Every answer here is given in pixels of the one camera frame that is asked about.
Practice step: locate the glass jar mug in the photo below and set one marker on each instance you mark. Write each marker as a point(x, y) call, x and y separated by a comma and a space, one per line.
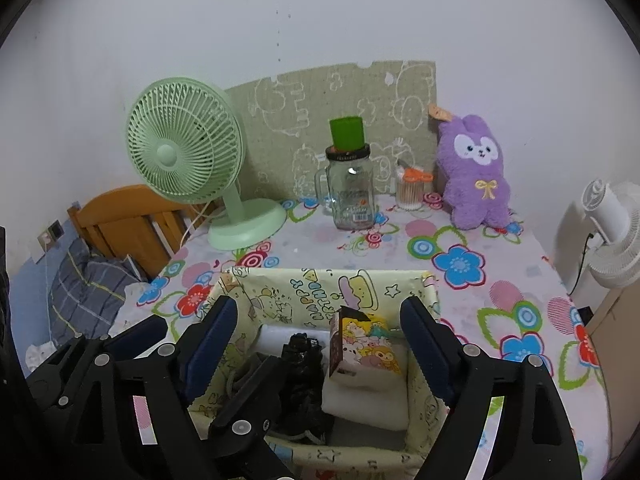
point(352, 200)

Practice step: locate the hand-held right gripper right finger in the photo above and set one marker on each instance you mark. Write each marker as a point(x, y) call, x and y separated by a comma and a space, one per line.
point(425, 350)

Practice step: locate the blue bed sheet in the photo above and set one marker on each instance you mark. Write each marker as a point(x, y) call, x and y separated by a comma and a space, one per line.
point(30, 300)

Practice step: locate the wall socket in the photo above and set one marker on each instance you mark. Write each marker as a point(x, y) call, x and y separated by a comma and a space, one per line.
point(52, 232)

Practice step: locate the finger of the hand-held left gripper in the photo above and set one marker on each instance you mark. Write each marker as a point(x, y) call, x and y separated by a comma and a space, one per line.
point(142, 334)
point(250, 400)

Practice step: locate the green plastic cup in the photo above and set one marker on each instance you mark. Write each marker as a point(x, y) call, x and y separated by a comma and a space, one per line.
point(347, 132)

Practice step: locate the purple plush rabbit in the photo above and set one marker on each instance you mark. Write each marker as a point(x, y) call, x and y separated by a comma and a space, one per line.
point(475, 195)

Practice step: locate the printed storage box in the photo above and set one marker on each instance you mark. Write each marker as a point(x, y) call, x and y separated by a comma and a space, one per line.
point(280, 295)

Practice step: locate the floral tablecloth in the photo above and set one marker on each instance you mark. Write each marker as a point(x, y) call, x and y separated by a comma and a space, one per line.
point(475, 310)

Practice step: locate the beige cardboard box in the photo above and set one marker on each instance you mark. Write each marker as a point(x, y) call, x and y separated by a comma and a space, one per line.
point(620, 340)

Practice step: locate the cotton swab jar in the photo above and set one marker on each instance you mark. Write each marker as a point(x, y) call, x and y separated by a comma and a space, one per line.
point(412, 195)

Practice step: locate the grey plaid pillow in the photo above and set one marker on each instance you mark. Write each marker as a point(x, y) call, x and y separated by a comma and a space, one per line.
point(85, 285)

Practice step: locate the small orange scissors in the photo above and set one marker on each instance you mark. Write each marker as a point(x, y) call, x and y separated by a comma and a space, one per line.
point(417, 176)

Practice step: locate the white floor fan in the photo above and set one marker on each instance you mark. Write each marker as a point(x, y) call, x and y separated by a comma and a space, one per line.
point(607, 215)

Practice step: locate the green printed board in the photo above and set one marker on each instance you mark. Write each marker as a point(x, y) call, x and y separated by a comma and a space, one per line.
point(300, 110)

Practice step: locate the wooden bed headboard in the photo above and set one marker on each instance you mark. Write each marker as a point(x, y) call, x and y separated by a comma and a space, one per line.
point(125, 225)

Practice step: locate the cartoon printed packet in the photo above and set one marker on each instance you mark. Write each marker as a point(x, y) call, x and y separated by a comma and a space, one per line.
point(365, 350)

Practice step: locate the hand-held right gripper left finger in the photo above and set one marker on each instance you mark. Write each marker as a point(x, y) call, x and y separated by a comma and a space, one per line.
point(210, 350)

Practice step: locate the green desk fan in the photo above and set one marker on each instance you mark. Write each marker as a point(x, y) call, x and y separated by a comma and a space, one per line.
point(170, 155)

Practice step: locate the crumpled white cloth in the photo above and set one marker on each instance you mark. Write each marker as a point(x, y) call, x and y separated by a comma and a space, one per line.
point(37, 355)

